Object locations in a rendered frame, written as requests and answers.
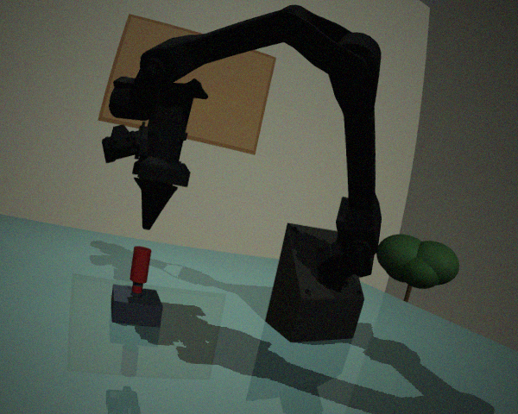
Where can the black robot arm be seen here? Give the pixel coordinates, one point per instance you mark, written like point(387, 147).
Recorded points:
point(352, 62)

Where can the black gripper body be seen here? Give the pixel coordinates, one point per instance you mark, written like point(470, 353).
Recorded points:
point(162, 164)

